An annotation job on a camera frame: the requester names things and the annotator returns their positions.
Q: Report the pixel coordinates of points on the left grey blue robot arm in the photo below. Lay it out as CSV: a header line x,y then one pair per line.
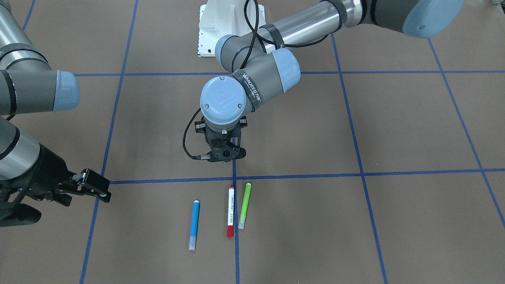
x,y
261,58

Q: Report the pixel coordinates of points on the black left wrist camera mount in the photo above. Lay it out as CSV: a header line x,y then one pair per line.
x,y
217,154

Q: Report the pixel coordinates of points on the blue highlighter pen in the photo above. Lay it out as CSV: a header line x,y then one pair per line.
x,y
194,225

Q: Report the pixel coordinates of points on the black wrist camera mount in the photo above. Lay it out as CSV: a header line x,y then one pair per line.
x,y
217,154
13,212

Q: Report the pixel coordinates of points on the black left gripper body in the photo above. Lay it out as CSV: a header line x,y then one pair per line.
x,y
200,128

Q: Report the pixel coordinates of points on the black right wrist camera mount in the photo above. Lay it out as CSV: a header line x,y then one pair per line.
x,y
13,212

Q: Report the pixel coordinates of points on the green highlighter pen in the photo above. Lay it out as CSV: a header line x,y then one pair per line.
x,y
244,208

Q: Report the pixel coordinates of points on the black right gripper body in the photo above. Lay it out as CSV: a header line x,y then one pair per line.
x,y
46,170

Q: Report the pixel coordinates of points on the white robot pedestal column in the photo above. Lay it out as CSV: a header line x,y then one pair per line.
x,y
229,27

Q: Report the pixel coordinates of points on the red white marker pen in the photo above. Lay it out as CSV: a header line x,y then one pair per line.
x,y
230,212

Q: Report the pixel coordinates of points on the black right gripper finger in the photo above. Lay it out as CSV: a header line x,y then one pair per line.
x,y
61,198
91,183

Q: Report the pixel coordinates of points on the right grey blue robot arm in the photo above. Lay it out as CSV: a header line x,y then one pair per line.
x,y
53,118

